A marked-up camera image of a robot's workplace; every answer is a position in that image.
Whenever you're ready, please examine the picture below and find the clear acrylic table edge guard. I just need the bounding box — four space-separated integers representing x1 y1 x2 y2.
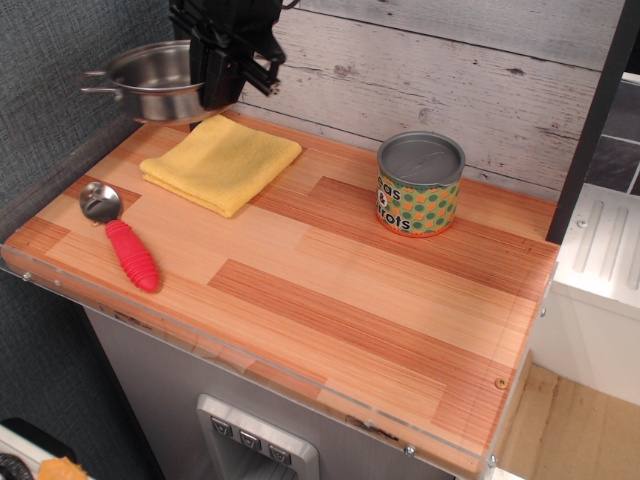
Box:
3 232 557 479

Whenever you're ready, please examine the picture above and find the red-handled metal spoon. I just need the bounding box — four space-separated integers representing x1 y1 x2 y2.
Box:
79 182 160 293

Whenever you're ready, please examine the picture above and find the silver dispenser panel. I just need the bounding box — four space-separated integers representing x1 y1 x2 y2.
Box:
196 394 321 479

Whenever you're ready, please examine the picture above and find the grey toy fridge cabinet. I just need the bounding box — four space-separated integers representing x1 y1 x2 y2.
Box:
87 310 451 479

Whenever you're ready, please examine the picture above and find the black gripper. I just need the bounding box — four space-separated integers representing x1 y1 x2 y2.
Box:
169 1 298 111

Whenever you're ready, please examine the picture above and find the peas and carrots can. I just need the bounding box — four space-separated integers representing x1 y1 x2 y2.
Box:
376 131 466 238

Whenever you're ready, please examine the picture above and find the yellow folded cloth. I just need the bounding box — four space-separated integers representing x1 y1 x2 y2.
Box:
140 116 302 218

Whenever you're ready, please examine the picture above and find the black and orange object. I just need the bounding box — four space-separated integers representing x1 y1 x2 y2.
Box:
1 418 90 479

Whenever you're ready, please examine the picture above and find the stainless steel pot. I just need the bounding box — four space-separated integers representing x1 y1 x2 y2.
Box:
81 40 231 125

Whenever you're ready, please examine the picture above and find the white toy sink unit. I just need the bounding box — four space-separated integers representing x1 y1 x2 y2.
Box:
529 185 639 404

